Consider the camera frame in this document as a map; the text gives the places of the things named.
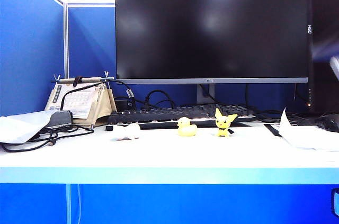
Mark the grey monitor stand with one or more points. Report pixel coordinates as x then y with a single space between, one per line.
204 94

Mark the beige tent desk calendar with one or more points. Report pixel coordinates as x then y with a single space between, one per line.
79 102

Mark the white paper sheet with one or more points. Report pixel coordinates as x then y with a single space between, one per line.
18 126
299 136

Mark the large black computer monitor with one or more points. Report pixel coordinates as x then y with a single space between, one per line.
212 22

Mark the black computer mouse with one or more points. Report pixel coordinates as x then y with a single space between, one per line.
328 123

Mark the black HSD portrait monitor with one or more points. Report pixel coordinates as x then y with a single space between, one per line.
324 9

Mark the black power adapter box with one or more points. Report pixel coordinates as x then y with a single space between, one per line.
124 104

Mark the white plush doll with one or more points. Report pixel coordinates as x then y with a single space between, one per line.
128 130

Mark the white paper sheet left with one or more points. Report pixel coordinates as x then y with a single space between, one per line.
18 126

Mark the blue white sticker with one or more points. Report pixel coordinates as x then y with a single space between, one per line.
335 201

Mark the yellow rubber duck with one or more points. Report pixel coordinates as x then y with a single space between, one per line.
185 128

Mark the black grey pouch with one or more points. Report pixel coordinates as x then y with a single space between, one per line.
62 119

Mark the yellow Pichu figure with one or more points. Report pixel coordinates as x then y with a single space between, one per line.
222 122

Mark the black mechanical keyboard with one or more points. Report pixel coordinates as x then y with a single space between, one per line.
159 115

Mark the grey partition post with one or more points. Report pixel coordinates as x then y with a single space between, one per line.
66 41

